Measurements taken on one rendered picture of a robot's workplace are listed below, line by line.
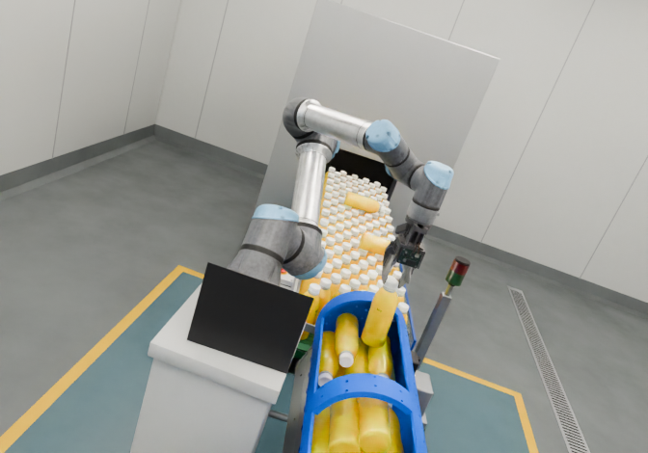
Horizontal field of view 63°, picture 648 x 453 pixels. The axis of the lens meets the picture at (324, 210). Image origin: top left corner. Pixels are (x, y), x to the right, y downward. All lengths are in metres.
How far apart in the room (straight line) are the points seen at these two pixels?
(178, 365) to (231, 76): 4.99
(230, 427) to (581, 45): 5.22
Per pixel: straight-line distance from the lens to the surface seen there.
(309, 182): 1.56
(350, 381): 1.28
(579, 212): 6.29
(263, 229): 1.33
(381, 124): 1.32
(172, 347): 1.32
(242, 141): 6.15
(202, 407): 1.39
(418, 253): 1.39
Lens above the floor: 1.96
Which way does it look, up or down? 20 degrees down
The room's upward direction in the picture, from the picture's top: 19 degrees clockwise
